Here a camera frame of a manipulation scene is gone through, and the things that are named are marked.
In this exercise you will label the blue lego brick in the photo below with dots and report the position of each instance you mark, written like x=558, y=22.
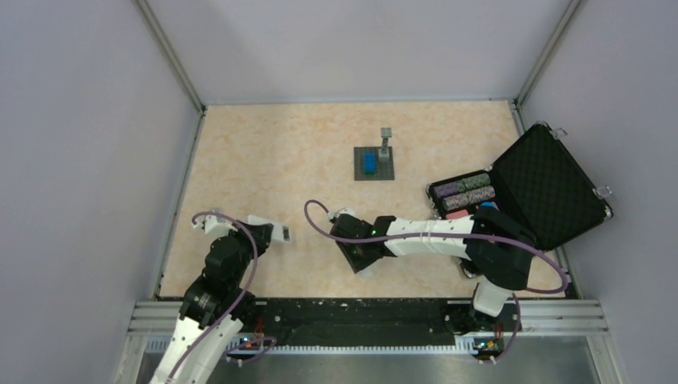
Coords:
x=369, y=164

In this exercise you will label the pink card deck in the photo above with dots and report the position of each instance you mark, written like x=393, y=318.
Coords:
x=457, y=214

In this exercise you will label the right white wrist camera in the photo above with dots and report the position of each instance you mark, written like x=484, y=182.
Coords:
x=334, y=215

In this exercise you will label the white remote control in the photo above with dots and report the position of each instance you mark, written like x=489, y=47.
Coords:
x=280, y=232

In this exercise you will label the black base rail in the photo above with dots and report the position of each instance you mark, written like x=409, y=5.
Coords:
x=370, y=322

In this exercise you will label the grey lego baseplate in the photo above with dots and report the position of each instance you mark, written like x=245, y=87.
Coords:
x=385, y=170

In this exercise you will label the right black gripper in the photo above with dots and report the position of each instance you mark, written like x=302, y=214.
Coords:
x=356, y=264

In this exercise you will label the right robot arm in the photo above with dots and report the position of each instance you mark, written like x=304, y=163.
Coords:
x=499, y=247

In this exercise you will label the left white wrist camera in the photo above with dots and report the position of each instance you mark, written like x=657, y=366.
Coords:
x=213, y=223

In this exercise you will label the grey lego tower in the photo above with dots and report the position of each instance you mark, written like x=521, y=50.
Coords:
x=384, y=151

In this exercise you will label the black poker chip case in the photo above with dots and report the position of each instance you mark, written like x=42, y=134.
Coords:
x=536, y=182

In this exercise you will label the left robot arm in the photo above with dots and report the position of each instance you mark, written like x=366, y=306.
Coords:
x=212, y=312

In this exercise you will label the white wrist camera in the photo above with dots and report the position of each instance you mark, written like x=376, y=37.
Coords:
x=213, y=223
x=334, y=215

